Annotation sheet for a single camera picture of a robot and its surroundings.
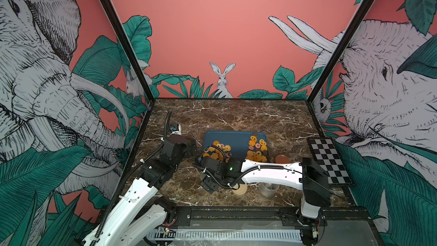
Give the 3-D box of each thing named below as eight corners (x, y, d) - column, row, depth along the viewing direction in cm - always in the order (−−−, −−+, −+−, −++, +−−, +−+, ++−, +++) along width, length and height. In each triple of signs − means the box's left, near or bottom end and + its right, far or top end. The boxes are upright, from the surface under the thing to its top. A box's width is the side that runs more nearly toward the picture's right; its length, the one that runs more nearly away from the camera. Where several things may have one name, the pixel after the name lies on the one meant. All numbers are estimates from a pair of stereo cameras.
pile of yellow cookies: (245, 159, 94) (245, 157, 92) (250, 133, 105) (251, 132, 103) (266, 164, 92) (266, 163, 90) (269, 138, 103) (270, 136, 101)
